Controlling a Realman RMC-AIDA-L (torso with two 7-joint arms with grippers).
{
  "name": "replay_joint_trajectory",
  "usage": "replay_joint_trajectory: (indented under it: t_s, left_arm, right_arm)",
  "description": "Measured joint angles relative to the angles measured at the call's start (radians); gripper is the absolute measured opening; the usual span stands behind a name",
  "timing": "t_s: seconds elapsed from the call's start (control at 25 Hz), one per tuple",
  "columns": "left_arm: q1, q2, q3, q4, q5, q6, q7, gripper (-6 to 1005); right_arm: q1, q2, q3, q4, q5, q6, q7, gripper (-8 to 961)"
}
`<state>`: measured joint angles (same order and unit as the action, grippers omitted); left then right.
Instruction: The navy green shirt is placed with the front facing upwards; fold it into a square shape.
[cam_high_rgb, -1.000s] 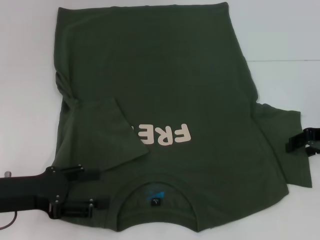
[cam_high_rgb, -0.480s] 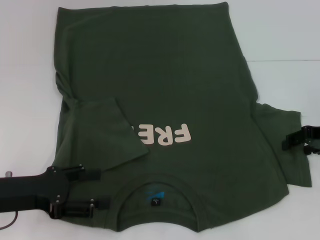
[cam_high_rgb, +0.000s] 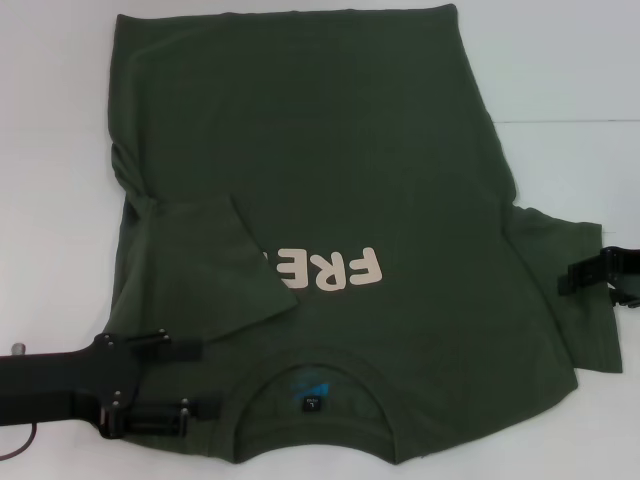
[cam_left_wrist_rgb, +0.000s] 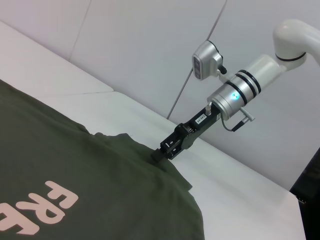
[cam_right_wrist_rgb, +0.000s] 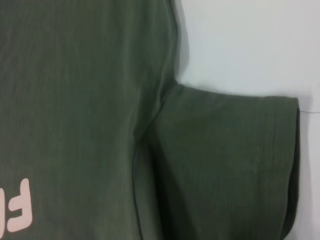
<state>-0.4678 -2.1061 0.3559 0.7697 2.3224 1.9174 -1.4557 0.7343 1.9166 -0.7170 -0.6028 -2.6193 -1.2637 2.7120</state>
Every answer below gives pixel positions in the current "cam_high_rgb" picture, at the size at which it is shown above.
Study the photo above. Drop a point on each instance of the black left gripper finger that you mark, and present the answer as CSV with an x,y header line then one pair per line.
x,y
155,419
172,351

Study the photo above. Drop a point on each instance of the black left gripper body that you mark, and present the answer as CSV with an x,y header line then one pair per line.
x,y
65,385

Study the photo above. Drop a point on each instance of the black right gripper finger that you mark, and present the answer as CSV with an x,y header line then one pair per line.
x,y
600,272
625,299

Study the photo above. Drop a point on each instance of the dark green printed t-shirt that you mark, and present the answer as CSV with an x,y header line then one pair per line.
x,y
300,125

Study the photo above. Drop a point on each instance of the small silver metal knob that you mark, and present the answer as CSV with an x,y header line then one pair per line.
x,y
19,348

